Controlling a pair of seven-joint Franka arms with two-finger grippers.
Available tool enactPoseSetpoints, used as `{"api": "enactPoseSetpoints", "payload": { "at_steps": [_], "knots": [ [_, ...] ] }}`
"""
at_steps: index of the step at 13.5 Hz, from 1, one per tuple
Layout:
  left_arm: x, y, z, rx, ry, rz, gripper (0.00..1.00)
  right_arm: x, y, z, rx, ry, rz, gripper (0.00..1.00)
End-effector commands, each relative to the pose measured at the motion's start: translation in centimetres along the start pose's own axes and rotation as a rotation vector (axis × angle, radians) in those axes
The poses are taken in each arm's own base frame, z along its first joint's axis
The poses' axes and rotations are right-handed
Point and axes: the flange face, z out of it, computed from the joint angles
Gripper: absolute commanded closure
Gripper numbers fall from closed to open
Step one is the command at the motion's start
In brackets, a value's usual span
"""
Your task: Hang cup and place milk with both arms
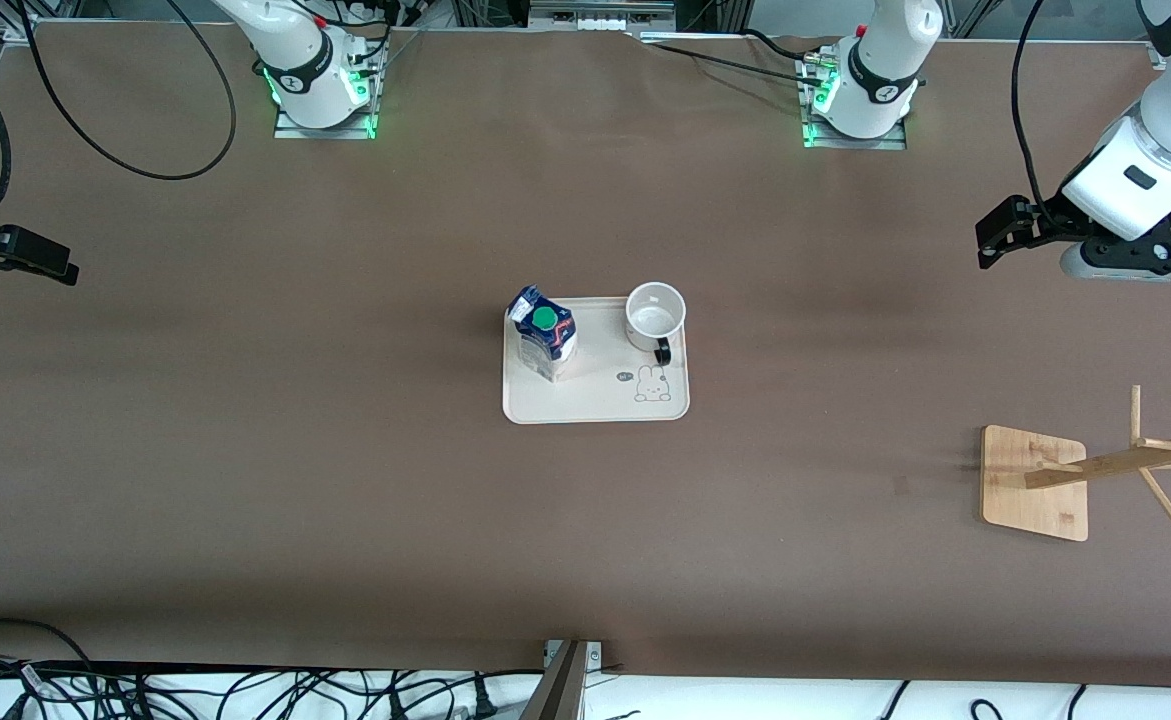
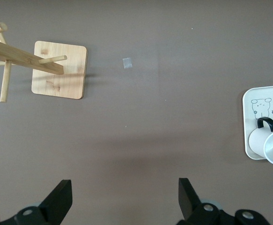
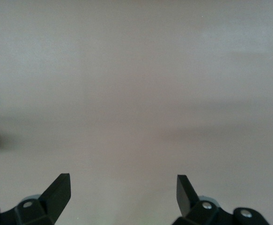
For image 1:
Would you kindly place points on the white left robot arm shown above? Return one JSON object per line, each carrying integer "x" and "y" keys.
{"x": 880, "y": 60}

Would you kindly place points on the metal table support bracket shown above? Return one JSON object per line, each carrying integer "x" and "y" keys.
{"x": 560, "y": 690}

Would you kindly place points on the wooden mug rack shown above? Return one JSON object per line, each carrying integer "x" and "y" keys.
{"x": 1030, "y": 490}

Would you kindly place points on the white power strip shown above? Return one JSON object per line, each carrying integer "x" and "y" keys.
{"x": 595, "y": 18}

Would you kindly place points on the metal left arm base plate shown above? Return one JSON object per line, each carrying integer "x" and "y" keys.
{"x": 845, "y": 143}

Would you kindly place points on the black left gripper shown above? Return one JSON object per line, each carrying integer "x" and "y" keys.
{"x": 1053, "y": 226}

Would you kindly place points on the white mug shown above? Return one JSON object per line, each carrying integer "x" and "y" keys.
{"x": 655, "y": 315}

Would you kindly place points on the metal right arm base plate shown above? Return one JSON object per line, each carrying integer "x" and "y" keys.
{"x": 290, "y": 130}

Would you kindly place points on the blue milk carton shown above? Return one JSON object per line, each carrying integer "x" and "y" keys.
{"x": 550, "y": 355}

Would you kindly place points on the cream tray with rabbit print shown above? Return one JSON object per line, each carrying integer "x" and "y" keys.
{"x": 595, "y": 395}

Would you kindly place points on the aluminium frame profile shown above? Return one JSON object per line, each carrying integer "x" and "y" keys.
{"x": 1157, "y": 55}

